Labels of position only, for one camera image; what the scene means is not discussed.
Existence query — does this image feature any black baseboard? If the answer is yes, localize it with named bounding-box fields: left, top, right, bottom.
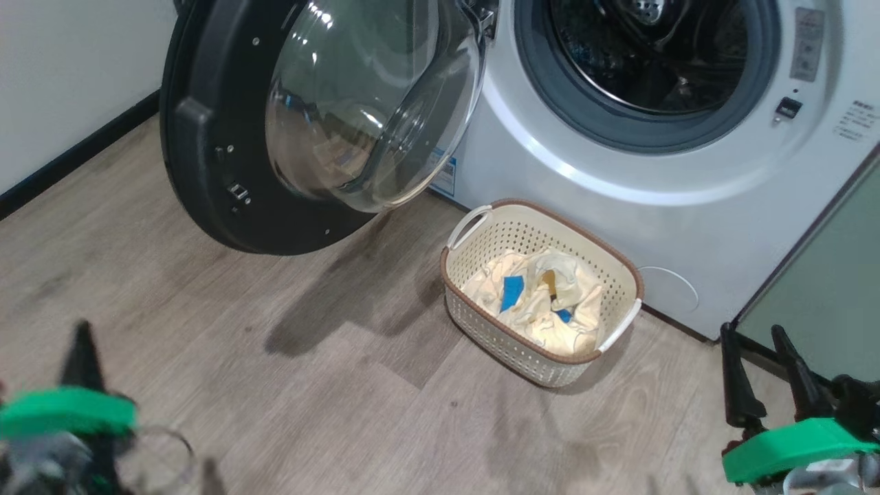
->
left=0, top=89, right=163, bottom=221

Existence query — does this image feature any thin dark wire loop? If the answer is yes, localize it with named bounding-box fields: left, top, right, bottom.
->
left=120, top=425, right=198, bottom=495

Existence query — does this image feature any cream garment with blue patches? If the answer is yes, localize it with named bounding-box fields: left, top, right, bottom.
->
left=462, top=247, right=606, bottom=358

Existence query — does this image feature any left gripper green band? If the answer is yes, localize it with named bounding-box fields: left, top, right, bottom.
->
left=0, top=320, right=139, bottom=442

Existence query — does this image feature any cream perforated laundry basket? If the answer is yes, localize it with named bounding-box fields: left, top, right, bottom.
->
left=440, top=198, right=646, bottom=390

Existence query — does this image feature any pale green cabinet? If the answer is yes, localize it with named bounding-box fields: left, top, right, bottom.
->
left=732, top=144, right=880, bottom=386

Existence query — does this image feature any blue sticker on washing machine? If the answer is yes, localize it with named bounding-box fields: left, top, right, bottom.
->
left=430, top=154, right=459, bottom=201

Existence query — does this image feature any white washing machine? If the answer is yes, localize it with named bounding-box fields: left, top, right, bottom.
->
left=430, top=0, right=880, bottom=343

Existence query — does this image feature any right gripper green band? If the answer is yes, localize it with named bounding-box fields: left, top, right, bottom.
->
left=719, top=321, right=880, bottom=486

